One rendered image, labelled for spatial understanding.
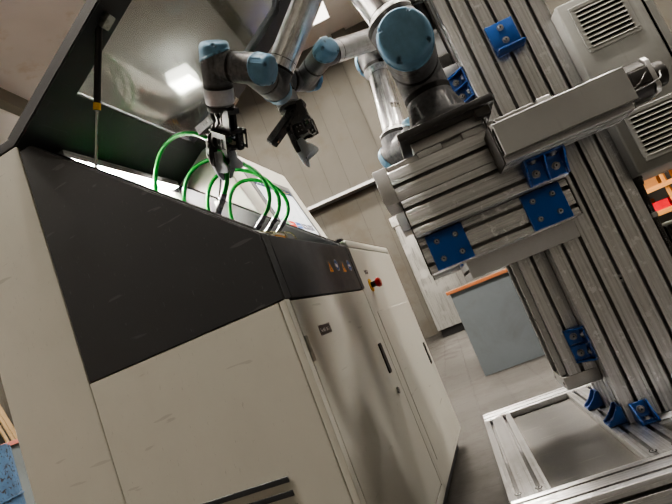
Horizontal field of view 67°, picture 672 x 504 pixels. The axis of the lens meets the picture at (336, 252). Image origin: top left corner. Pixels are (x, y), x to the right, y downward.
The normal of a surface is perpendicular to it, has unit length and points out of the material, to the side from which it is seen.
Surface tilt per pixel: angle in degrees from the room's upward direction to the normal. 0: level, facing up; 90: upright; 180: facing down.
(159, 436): 90
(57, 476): 90
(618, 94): 90
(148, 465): 90
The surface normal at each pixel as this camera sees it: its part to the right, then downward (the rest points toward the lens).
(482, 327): -0.22, -0.07
